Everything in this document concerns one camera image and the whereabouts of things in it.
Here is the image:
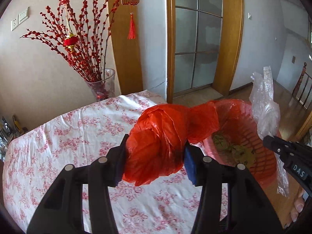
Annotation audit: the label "clear plastic bag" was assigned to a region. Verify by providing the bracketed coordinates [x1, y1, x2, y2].
[248, 66, 290, 198]

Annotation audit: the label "yellow green wrapper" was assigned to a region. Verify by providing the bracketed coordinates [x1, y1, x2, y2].
[213, 134, 255, 168]

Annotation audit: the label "red plastic bag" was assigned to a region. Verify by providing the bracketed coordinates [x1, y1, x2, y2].
[123, 101, 219, 186]

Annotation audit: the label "red mesh trash basket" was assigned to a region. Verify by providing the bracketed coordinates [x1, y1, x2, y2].
[202, 99, 284, 188]

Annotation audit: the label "person right hand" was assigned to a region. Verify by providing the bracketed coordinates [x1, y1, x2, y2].
[284, 188, 305, 229]

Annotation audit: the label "floral white table cloth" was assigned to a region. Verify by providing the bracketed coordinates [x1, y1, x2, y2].
[2, 90, 229, 234]

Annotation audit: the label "wooden stair railing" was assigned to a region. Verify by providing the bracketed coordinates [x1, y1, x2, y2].
[292, 62, 312, 110]

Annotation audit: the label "cluttered items under cabinet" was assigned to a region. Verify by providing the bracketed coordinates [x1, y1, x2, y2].
[0, 115, 28, 162]

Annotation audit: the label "glass vase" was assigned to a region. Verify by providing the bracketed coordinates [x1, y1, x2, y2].
[86, 68, 115, 101]

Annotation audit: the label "small red lantern ornament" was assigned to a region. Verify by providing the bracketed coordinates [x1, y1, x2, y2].
[63, 33, 79, 52]

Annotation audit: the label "frosted glass sliding door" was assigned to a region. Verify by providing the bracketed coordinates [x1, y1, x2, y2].
[174, 0, 223, 96]

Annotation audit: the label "red berry branches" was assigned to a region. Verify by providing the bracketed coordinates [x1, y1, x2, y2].
[23, 0, 121, 82]

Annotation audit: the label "red fu knot ornament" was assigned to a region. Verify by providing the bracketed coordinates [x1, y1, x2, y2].
[121, 0, 140, 40]

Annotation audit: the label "wooden door frame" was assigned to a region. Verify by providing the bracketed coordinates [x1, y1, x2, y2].
[167, 0, 244, 103]

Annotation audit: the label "wooden arch frame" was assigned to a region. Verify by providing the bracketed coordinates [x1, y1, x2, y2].
[109, 4, 143, 95]

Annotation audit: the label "wall socket and switch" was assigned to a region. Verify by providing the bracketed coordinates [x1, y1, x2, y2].
[11, 7, 29, 31]

